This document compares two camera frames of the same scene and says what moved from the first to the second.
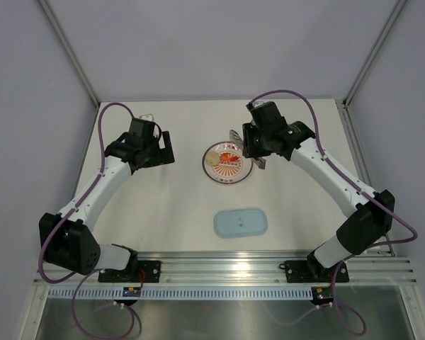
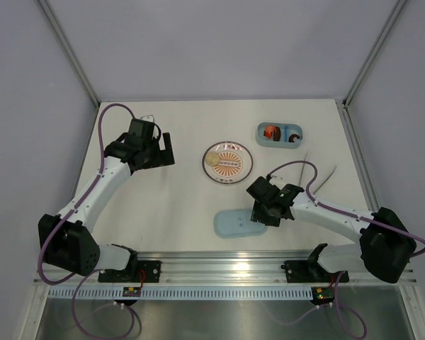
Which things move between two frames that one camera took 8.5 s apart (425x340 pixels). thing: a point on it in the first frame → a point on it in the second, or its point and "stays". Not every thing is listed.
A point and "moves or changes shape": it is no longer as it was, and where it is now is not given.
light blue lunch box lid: (241, 222) stays
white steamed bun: (212, 159) stays
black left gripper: (163, 156) stays
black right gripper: (249, 150) → (258, 214)
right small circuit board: (321, 295) stays
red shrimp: (226, 157) moves or changes shape
